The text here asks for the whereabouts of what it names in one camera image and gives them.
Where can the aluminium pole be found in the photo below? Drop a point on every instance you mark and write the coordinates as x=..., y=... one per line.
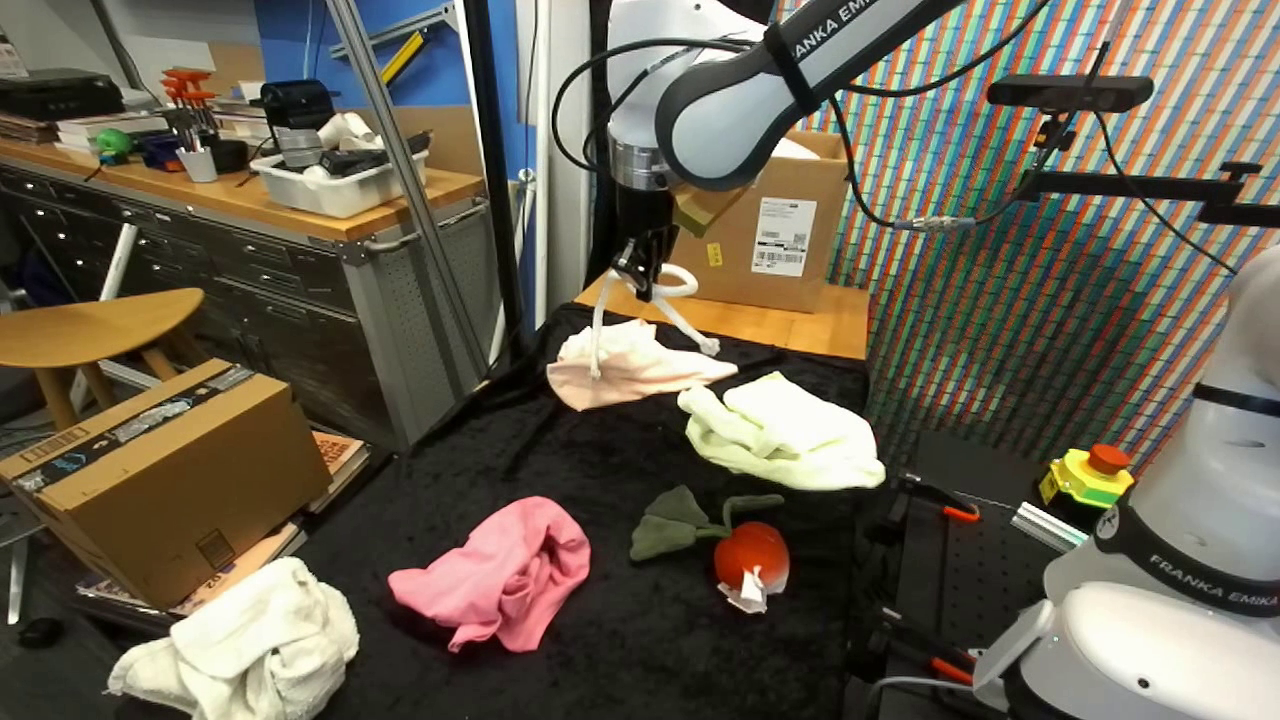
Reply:
x=413, y=202

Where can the green small object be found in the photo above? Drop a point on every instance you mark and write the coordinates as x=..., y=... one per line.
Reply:
x=113, y=144

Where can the black case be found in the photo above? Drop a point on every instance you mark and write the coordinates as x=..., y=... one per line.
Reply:
x=62, y=93

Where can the light green towel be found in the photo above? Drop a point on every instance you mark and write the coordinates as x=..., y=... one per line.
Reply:
x=787, y=434

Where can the orange small object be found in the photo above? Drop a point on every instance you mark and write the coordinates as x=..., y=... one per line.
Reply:
x=190, y=84

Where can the yellow red emergency stop button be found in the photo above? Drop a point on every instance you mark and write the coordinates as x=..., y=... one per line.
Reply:
x=1086, y=476

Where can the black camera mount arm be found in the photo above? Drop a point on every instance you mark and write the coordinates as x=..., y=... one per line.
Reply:
x=1161, y=186

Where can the black table cloth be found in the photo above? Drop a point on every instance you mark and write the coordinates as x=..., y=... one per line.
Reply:
x=625, y=655

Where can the white plastic bin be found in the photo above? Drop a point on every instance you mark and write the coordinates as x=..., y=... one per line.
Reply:
x=322, y=186

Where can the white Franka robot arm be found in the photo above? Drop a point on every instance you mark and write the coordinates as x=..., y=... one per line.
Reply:
x=1201, y=494

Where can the black vertical pole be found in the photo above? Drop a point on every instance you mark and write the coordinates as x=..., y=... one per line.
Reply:
x=496, y=175

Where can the wooden stool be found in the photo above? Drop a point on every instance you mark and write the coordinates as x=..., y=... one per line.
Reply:
x=93, y=327

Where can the cardboard box with white label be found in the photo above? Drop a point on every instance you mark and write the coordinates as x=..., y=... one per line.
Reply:
x=787, y=243

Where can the black small device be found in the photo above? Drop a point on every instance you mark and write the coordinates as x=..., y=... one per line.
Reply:
x=297, y=107

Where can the grey workbench with wooden top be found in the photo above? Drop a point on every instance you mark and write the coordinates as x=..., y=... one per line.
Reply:
x=225, y=267

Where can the red plush with green leaves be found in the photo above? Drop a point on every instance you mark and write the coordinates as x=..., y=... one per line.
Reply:
x=749, y=555

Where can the white terry towel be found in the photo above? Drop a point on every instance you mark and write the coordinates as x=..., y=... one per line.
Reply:
x=252, y=643

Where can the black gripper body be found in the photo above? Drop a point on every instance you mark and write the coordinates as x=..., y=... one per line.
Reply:
x=646, y=222

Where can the cardboard box with black tape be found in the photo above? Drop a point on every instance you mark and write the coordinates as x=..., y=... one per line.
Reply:
x=162, y=487

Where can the black stereo camera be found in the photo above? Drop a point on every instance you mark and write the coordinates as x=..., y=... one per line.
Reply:
x=1064, y=93

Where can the wooden side table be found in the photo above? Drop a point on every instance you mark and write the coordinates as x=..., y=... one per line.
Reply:
x=800, y=327

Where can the pink cloth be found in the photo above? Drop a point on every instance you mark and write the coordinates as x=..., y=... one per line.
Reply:
x=504, y=572

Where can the pale peach cloth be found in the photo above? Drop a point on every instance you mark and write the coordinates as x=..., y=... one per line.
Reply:
x=625, y=366

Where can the silver metal bar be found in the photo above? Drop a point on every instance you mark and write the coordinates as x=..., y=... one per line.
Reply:
x=1052, y=526

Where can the white cup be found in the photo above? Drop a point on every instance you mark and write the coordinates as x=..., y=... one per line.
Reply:
x=196, y=165

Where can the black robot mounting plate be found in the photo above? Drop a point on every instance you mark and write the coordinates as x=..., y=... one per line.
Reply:
x=975, y=587

